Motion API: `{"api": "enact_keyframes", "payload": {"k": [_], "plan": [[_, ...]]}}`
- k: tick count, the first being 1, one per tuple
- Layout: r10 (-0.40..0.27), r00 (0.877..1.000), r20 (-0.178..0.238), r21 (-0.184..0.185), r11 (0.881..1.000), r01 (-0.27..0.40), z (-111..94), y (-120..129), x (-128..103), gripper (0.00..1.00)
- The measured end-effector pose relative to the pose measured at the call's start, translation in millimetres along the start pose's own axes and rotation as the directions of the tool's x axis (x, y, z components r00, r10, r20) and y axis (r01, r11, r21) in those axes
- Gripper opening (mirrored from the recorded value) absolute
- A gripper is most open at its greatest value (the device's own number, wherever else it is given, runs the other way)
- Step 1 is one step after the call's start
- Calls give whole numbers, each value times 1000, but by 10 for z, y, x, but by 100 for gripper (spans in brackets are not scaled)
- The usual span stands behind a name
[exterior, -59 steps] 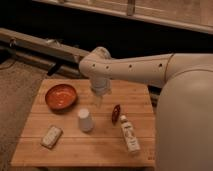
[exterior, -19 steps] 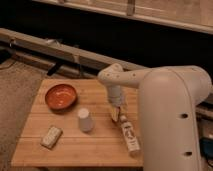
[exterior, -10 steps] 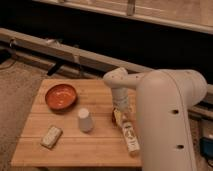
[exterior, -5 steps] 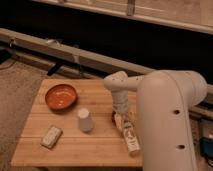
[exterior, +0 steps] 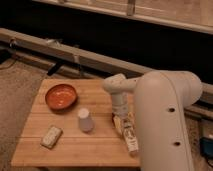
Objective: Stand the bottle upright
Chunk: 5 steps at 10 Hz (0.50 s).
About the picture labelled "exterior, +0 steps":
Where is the white labelled bottle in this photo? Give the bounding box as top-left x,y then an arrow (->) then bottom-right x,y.
122,118 -> 138,156

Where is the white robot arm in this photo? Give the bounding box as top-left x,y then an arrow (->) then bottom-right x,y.
103,70 -> 203,171

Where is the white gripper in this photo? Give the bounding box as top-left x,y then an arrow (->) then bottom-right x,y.
112,100 -> 129,135

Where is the white paper cup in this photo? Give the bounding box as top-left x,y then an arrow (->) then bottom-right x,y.
78,108 -> 94,132

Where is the blue box on floor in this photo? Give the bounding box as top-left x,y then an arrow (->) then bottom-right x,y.
200,137 -> 213,159

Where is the orange bowl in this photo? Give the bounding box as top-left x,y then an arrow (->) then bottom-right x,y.
45,84 -> 78,110

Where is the wooden table board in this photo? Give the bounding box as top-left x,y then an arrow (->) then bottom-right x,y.
11,79 -> 139,167

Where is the black clamp handle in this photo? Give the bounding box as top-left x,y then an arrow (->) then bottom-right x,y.
47,62 -> 63,76

